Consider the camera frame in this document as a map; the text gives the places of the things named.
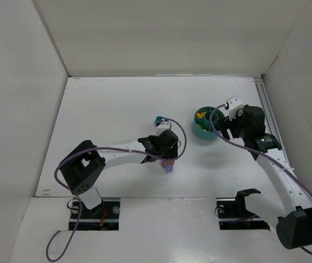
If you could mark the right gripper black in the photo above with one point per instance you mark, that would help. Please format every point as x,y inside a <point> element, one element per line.
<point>229,127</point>

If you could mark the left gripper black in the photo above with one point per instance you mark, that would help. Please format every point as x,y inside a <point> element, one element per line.
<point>169,155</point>

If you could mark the purple lego figure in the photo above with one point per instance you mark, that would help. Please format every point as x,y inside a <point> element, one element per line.
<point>167,166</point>

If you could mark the yellow lego brick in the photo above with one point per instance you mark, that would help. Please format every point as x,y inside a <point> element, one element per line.
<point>200,114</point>

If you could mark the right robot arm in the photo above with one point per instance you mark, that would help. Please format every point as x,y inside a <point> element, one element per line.
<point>293,220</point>

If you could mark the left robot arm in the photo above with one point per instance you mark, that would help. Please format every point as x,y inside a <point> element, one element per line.
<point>82,167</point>

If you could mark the lime lego in container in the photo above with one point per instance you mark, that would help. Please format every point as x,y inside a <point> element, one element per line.
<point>202,128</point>

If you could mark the teal round divided container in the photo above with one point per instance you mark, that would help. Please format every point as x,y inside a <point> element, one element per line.
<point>202,123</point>

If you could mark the teal lego block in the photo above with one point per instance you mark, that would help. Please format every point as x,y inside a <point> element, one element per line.
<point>160,119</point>

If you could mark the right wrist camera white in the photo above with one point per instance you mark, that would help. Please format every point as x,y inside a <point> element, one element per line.
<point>233,105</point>

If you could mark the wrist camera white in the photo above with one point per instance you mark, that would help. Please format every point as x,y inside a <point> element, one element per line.
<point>233,105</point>
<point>162,126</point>

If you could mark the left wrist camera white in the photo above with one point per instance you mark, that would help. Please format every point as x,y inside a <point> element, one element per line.
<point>162,126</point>

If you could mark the aluminium rail right edge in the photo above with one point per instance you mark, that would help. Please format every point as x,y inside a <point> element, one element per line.
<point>269,115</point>

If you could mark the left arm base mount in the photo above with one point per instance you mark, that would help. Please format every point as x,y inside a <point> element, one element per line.
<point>105,218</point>

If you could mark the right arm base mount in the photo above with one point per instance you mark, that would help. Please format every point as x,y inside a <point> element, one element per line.
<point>232,213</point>

